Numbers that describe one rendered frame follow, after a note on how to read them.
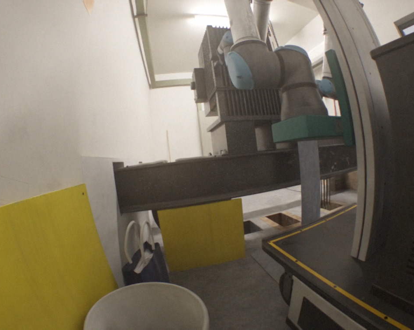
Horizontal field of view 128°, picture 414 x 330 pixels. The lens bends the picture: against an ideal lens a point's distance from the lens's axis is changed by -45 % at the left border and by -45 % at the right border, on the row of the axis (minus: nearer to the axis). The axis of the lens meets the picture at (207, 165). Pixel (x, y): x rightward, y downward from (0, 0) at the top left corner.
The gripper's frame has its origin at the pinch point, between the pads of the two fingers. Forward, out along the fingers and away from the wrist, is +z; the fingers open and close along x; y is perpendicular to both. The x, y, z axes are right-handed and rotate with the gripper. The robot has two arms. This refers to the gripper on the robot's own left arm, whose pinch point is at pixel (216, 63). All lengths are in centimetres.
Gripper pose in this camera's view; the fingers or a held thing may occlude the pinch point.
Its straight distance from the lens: 123.5
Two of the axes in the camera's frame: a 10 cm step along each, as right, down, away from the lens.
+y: -1.1, -9.9, -0.4
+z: -1.9, -0.2, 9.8
